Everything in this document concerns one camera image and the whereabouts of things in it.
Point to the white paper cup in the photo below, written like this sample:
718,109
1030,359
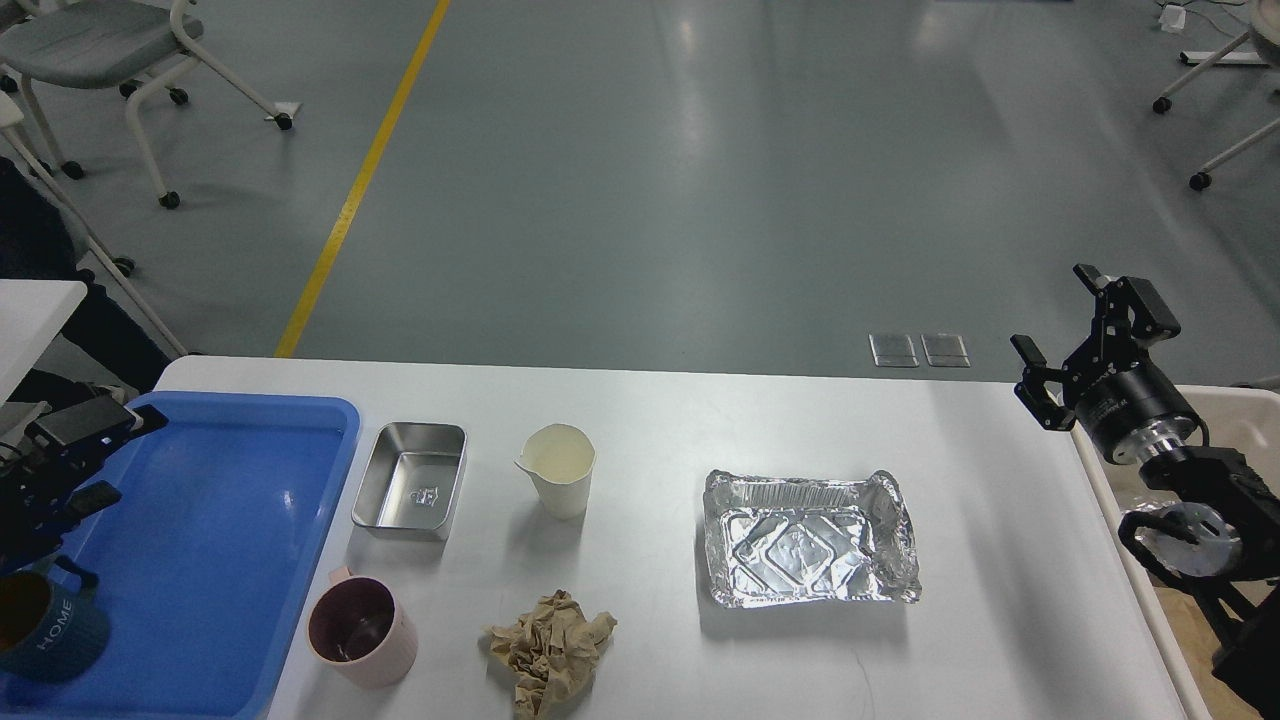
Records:
559,460

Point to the pink HOME mug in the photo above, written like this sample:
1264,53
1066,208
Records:
358,628

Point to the grey office chair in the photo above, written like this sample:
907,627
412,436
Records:
94,45

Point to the white side table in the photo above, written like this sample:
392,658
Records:
32,313

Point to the dark blue HOME mug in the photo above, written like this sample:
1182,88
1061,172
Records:
51,631

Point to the aluminium foil tray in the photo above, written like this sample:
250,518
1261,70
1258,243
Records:
774,541

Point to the floor socket plate right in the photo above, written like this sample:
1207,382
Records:
946,350

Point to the blue plastic tray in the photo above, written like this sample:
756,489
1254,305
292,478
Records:
206,562

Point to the floor socket plate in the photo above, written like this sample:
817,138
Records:
893,350
946,350

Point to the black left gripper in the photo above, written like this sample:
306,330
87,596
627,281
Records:
36,485

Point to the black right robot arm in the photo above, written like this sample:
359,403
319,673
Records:
1224,528

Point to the beige plastic bin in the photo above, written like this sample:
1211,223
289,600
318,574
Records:
1222,531

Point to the white folding chair frame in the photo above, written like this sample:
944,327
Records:
12,127

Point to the floor socket plate left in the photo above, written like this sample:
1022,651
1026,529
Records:
893,350

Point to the stainless steel rectangular box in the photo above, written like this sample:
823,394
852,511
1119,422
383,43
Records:
411,482

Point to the crumpled brown paper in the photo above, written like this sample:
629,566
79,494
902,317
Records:
552,651

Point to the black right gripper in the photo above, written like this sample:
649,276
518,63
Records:
1124,402

